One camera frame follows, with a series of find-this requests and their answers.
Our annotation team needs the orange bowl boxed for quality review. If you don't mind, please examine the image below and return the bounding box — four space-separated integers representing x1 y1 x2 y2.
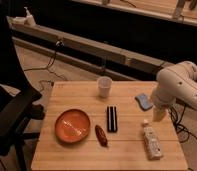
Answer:
55 109 90 143

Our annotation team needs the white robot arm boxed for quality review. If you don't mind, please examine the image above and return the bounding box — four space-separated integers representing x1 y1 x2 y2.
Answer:
151 61 197 122

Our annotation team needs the white pump bottle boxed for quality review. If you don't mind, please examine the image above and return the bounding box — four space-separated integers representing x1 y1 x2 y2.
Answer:
25 8 36 26

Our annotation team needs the brown oblong object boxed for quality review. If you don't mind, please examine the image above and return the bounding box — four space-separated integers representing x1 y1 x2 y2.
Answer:
95 125 108 147

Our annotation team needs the black whiteboard eraser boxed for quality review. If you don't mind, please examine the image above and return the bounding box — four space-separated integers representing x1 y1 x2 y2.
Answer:
107 106 118 133

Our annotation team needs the black floor cable left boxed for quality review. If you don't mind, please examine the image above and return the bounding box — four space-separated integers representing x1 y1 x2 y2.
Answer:
23 39 69 93

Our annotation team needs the black cable right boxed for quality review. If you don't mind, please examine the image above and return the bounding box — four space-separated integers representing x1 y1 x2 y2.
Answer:
168 105 197 153

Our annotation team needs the white tube bottle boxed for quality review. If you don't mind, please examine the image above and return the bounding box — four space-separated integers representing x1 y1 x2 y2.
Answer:
142 119 163 160

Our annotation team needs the translucent plastic cup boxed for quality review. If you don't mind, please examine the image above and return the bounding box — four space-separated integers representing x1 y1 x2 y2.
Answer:
97 76 112 98

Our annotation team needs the black office chair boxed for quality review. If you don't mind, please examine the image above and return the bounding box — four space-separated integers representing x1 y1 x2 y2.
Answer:
0 0 45 171

